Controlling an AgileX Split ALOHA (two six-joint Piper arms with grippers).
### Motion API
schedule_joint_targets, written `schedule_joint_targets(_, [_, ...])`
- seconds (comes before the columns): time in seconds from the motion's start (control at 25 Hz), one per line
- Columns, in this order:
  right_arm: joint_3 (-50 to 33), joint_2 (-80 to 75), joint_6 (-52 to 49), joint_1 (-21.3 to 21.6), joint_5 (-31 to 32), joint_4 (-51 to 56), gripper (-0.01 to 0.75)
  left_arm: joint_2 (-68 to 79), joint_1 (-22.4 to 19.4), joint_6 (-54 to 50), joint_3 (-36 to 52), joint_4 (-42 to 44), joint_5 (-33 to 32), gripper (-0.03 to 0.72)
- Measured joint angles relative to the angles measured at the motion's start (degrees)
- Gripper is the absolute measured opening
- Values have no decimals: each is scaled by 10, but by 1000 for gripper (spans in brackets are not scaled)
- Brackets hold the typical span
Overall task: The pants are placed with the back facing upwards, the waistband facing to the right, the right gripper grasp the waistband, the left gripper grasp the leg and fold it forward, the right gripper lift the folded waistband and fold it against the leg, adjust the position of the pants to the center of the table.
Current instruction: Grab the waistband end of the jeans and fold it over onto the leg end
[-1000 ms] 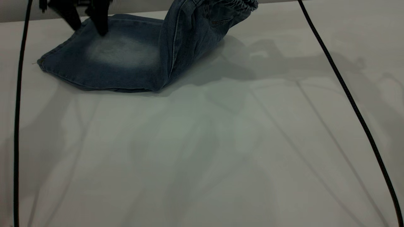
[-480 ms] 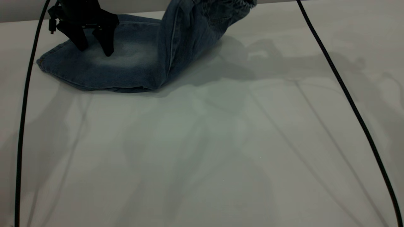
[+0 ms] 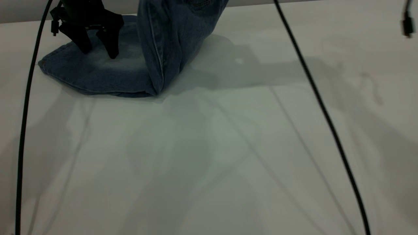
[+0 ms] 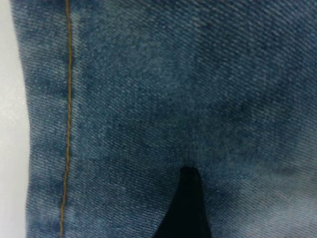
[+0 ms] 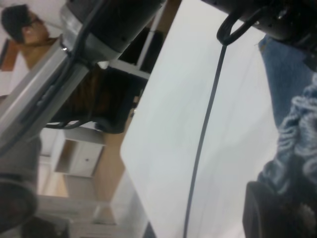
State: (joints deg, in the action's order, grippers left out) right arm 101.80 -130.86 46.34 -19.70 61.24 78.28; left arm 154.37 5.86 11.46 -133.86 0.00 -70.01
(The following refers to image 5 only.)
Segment blue denim shorts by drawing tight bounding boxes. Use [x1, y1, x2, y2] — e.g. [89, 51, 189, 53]
[256, 34, 317, 199]

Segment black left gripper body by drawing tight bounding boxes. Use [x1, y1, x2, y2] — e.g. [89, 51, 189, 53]
[201, 0, 317, 54]

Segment person with black hair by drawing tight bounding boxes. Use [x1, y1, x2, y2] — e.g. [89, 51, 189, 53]
[1, 3, 62, 71]

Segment dark brown furniture piece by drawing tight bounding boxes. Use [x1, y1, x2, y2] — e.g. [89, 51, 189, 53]
[49, 66, 142, 135]

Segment black camera cable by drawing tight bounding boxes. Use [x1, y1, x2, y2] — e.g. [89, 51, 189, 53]
[182, 7, 264, 238]

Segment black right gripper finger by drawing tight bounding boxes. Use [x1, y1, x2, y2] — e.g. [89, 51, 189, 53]
[243, 180, 317, 238]

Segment black and white shelf unit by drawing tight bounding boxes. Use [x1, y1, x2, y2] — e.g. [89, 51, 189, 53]
[99, 9, 169, 80]

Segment white drawer cabinet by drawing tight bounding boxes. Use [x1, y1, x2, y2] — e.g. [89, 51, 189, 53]
[53, 129, 105, 178]

